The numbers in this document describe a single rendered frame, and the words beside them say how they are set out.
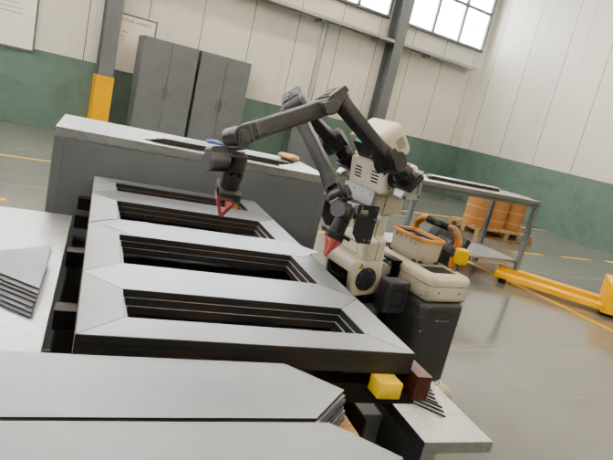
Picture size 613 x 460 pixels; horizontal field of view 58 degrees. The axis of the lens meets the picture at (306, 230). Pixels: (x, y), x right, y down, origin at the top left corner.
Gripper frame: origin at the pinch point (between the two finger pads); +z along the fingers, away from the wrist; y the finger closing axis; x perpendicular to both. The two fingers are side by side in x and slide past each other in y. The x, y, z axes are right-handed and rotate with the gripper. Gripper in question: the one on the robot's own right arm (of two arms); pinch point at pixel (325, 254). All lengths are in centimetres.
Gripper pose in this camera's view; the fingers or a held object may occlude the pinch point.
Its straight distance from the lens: 202.2
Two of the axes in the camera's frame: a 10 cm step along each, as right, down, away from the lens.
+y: 8.4, 3.5, 4.2
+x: -3.4, -2.8, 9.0
